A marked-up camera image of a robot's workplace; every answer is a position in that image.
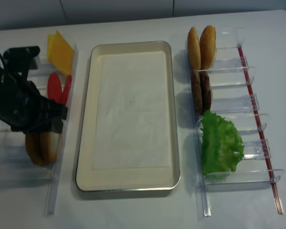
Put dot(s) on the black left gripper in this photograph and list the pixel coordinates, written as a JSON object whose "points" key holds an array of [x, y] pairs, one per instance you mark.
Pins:
{"points": [[36, 113]]}

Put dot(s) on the bun bottom half pale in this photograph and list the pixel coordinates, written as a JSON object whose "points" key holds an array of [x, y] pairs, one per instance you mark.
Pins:
{"points": [[49, 145]]}

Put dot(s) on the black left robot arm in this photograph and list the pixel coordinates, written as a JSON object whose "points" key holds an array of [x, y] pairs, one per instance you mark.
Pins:
{"points": [[9, 88]]}

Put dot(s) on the red tomato slice large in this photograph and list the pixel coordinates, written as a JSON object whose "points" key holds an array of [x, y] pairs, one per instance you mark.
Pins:
{"points": [[54, 90]]}

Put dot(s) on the red tomato slice thin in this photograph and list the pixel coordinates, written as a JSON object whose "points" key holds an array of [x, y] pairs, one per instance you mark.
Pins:
{"points": [[66, 90]]}

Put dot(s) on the orange cheese slice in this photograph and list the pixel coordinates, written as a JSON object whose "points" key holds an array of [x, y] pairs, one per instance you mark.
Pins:
{"points": [[62, 54]]}

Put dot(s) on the yellow cheese slice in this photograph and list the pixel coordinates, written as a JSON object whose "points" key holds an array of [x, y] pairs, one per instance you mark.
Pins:
{"points": [[50, 40]]}

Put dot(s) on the brown meat patty outer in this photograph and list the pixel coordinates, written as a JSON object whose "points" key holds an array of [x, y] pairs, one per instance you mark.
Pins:
{"points": [[196, 91]]}

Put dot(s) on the brown meat patty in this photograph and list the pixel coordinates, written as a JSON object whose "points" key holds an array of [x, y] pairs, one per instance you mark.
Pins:
{"points": [[206, 92], [196, 91]]}

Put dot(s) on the brown meat patty inner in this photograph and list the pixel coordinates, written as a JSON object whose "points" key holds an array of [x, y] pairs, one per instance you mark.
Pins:
{"points": [[206, 92]]}

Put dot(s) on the green lettuce leaf back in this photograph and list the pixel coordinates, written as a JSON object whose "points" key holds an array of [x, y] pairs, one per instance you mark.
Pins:
{"points": [[210, 143]]}

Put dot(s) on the green lettuce leaf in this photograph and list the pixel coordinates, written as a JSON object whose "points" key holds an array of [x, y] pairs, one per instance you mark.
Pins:
{"points": [[210, 143], [230, 150]]}

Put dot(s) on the green lettuce leaf front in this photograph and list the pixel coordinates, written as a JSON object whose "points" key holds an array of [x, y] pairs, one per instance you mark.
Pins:
{"points": [[230, 150]]}

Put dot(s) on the bun bottom half brown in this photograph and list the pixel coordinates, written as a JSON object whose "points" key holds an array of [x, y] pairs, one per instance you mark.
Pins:
{"points": [[33, 149]]}

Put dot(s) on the clear acrylic rack left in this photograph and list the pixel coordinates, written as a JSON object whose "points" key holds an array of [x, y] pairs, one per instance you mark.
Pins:
{"points": [[16, 167]]}

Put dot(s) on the clear acrylic rack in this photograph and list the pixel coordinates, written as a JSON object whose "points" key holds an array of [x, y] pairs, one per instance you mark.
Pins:
{"points": [[16, 167], [231, 101]]}

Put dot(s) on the cream metal tray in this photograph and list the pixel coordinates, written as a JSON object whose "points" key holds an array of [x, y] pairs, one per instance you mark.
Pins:
{"points": [[89, 179]]}

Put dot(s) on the white paper liner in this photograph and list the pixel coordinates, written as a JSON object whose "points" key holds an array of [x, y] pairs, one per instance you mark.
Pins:
{"points": [[132, 128]]}

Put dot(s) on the bun top half outer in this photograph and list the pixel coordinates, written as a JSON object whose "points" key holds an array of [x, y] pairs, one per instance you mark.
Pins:
{"points": [[193, 48]]}

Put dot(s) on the bun top half inner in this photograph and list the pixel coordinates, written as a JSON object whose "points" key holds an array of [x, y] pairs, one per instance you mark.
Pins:
{"points": [[208, 47]]}

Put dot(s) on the clear acrylic rack right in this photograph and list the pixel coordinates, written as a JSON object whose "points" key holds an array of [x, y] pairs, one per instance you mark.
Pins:
{"points": [[231, 101]]}

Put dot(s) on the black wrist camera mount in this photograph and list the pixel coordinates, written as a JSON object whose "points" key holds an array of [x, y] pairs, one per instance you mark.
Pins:
{"points": [[19, 59]]}

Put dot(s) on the red rail strip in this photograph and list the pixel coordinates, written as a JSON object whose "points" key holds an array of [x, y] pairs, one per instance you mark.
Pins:
{"points": [[277, 198]]}

